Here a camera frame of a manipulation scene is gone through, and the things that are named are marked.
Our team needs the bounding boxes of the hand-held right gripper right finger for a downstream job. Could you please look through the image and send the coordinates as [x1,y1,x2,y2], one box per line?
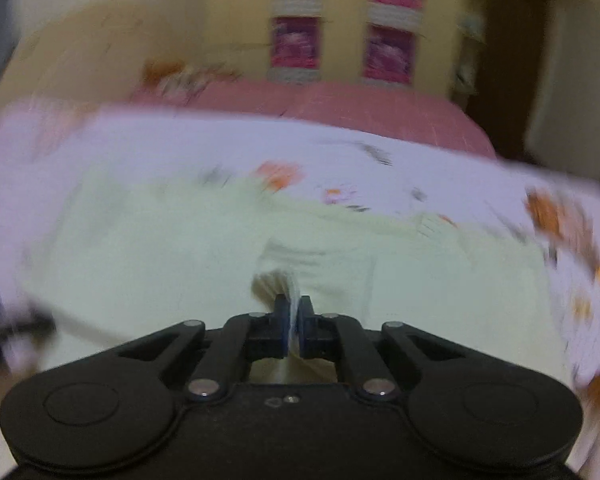
[297,296,468,403]

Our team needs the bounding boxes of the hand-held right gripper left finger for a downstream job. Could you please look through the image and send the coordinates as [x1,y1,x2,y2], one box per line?
[115,294,289,403]

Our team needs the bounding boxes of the cream knitted garment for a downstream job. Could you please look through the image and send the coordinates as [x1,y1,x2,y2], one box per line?
[20,165,571,386]

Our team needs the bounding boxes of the floral bedsheet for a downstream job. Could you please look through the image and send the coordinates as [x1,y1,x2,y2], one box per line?
[0,100,600,480]

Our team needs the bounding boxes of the pink bed cover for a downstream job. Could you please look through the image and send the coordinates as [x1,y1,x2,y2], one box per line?
[130,77,498,161]

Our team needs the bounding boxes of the folded orange floral cloth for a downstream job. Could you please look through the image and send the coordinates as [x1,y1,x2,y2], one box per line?
[142,59,243,106]

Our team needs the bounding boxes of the cream bed headboard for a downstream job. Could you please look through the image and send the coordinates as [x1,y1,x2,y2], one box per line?
[0,5,148,108]

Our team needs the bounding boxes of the cream wardrobe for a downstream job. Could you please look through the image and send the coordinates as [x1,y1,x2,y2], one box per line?
[145,0,491,106]

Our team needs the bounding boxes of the cream corner shelf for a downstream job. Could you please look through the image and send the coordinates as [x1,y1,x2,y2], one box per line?
[450,10,487,106]

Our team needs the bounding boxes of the dark wooden door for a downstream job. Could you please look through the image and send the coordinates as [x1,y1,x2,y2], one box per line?
[467,0,551,161]

